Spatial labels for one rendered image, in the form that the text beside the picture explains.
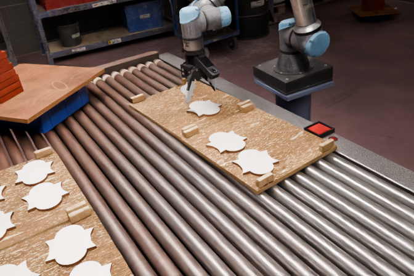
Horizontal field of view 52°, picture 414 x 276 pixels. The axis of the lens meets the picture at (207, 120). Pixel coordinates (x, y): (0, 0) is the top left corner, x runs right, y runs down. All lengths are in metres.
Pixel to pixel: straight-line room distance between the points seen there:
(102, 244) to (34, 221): 0.25
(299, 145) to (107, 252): 0.70
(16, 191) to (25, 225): 0.19
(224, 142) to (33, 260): 0.69
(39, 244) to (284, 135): 0.84
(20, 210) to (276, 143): 0.83
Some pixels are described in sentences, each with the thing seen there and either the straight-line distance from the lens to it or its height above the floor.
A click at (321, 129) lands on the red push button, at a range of 1.55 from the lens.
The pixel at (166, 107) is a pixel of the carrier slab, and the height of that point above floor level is 0.94.
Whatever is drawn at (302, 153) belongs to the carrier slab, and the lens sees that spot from 1.40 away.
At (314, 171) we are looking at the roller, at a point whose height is 0.92.
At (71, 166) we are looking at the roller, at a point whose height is 0.92.
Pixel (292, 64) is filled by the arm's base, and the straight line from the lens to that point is 1.98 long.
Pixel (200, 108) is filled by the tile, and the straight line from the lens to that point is 1.70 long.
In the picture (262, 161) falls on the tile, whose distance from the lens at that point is 1.34.
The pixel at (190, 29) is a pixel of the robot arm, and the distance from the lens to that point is 1.56.
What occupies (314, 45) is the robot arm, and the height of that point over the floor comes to 1.11.
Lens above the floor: 1.70
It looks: 28 degrees down
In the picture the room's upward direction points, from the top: 6 degrees counter-clockwise
